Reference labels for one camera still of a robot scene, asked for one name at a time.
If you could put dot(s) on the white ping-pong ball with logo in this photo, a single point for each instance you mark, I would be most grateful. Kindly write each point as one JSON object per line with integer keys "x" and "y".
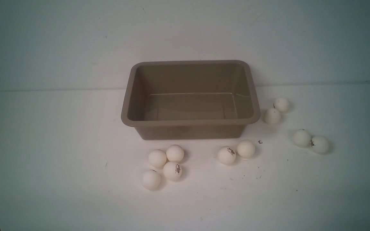
{"x": 226, "y": 155}
{"x": 172, "y": 170}

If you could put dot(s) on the tan plastic storage bin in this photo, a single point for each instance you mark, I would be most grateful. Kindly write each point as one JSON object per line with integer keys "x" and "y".
{"x": 185, "y": 100}

